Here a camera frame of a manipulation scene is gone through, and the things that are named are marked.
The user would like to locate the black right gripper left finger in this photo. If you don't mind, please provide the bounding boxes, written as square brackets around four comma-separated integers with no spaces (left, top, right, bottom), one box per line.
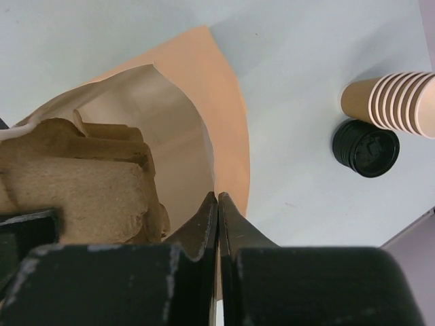
[1,193,218,325]

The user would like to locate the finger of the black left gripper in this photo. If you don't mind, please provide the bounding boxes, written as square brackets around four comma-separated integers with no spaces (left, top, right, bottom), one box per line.
[1,207,65,299]

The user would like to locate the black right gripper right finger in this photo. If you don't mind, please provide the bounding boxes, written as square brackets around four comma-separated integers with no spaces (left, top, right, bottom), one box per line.
[218,193,424,325]

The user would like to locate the brown paper bag white handles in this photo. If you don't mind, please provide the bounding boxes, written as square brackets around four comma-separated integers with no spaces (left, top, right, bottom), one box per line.
[9,26,250,238]

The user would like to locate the stack of black cup lids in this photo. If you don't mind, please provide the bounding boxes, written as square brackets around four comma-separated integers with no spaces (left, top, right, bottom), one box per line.
[332,120,400,178]

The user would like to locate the stack of brown paper cups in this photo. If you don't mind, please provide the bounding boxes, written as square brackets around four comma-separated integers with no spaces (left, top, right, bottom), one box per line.
[339,72,434,139]

